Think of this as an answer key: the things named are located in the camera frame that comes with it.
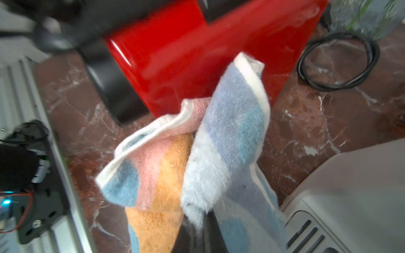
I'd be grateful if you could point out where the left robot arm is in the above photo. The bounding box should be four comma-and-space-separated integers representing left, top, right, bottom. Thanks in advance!
1, 0, 171, 53

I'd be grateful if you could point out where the blue glass vase with flowers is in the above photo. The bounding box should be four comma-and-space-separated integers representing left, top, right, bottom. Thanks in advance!
330, 0, 405, 40

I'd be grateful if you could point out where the black power cable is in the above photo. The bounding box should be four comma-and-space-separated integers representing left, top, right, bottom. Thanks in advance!
296, 31, 380, 92

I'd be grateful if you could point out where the red coffee machine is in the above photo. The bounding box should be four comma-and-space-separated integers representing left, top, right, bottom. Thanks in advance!
75, 0, 330, 124

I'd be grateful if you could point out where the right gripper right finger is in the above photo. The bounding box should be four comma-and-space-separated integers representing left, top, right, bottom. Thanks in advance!
204, 210, 228, 253

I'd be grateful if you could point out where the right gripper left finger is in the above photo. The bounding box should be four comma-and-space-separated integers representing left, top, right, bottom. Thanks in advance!
171, 216, 205, 253

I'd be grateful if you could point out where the white coffee machine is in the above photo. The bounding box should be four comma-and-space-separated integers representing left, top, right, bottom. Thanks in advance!
281, 139, 405, 253

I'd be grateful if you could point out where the colourful striped cloth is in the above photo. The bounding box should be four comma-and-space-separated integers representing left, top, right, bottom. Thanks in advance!
96, 53, 287, 253

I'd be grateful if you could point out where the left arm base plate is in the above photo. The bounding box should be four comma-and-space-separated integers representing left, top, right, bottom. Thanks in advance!
1, 120, 70, 245

